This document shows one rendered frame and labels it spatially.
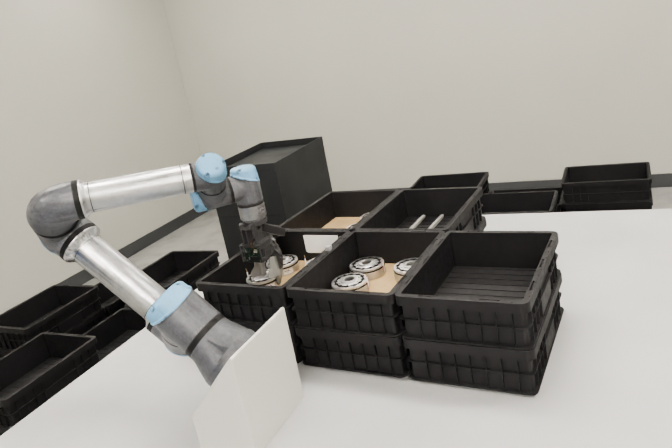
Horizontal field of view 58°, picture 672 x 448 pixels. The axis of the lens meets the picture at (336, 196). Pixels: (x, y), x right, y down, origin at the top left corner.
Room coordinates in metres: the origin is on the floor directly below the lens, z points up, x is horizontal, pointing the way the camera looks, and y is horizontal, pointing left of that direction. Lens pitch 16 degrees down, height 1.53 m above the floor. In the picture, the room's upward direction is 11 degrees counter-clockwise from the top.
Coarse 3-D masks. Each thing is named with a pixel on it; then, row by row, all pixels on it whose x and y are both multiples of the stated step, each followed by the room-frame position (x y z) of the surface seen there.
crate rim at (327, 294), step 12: (312, 264) 1.52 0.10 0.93; (300, 276) 1.46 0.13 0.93; (408, 276) 1.33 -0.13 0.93; (288, 288) 1.39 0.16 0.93; (300, 288) 1.38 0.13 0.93; (312, 288) 1.36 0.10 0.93; (396, 288) 1.27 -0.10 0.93; (336, 300) 1.32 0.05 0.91; (348, 300) 1.30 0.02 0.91; (360, 300) 1.28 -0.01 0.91; (372, 300) 1.27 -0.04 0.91; (384, 300) 1.25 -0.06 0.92
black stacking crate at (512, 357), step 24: (552, 312) 1.33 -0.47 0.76; (552, 336) 1.28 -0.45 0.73; (408, 360) 1.24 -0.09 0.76; (432, 360) 1.22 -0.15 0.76; (456, 360) 1.19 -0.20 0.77; (480, 360) 1.16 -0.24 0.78; (504, 360) 1.13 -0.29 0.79; (528, 360) 1.09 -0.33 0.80; (456, 384) 1.18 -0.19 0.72; (480, 384) 1.16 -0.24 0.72; (504, 384) 1.13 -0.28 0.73; (528, 384) 1.11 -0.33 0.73
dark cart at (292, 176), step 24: (264, 144) 3.84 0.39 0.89; (288, 144) 3.76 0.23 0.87; (312, 144) 3.53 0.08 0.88; (264, 168) 3.15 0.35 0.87; (288, 168) 3.24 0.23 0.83; (312, 168) 3.48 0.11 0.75; (264, 192) 3.17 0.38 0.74; (288, 192) 3.19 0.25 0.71; (312, 192) 3.43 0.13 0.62; (288, 216) 3.15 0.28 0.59; (240, 240) 3.28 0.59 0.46
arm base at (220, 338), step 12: (216, 324) 1.21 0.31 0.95; (228, 324) 1.22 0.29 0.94; (204, 336) 1.19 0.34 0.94; (216, 336) 1.19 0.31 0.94; (228, 336) 1.19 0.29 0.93; (240, 336) 1.19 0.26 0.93; (192, 348) 1.19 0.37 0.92; (204, 348) 1.18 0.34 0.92; (216, 348) 1.18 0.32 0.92; (228, 348) 1.16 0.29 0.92; (204, 360) 1.17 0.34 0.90; (216, 360) 1.16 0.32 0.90; (204, 372) 1.17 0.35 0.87; (216, 372) 1.14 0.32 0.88
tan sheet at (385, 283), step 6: (390, 264) 1.66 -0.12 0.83; (390, 270) 1.61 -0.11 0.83; (384, 276) 1.58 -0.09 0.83; (390, 276) 1.57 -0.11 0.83; (372, 282) 1.55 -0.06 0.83; (378, 282) 1.55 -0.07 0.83; (384, 282) 1.54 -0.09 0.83; (390, 282) 1.53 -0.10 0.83; (396, 282) 1.52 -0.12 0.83; (372, 288) 1.51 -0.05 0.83; (378, 288) 1.51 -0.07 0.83; (384, 288) 1.50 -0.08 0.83; (390, 288) 1.49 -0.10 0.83
